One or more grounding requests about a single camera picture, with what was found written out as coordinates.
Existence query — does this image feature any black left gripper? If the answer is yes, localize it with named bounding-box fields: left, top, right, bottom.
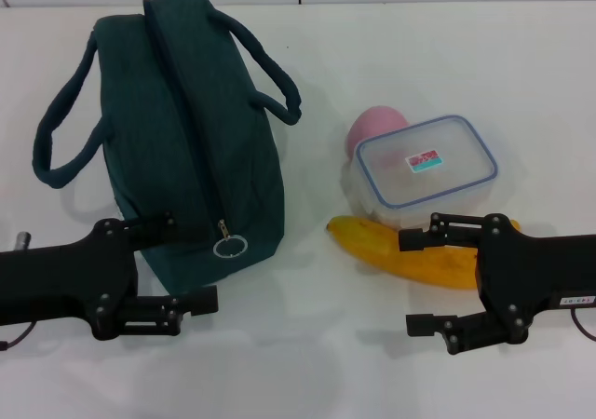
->
left=0, top=211, right=220, bottom=341

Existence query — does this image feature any dark teal insulated lunch bag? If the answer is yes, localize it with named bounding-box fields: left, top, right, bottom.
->
left=33, top=0, right=303, bottom=286

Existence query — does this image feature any yellow banana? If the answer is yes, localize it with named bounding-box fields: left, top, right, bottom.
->
left=325, top=214, right=522, bottom=291

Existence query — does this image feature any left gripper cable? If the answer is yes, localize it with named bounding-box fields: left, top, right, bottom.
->
left=0, top=320, right=36, bottom=351

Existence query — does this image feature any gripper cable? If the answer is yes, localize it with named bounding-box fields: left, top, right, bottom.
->
left=570, top=309, right=596, bottom=344
left=0, top=320, right=36, bottom=351

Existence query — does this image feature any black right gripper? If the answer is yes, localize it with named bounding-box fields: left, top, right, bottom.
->
left=399, top=213, right=596, bottom=356

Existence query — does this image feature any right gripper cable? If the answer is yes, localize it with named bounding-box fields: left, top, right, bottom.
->
left=570, top=309, right=596, bottom=344

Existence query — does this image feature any pink peach toy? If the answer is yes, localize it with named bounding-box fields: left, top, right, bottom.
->
left=345, top=104, right=411, bottom=159

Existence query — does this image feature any clear blue-rimmed food container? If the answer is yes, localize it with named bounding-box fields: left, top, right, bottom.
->
left=343, top=115, right=499, bottom=229

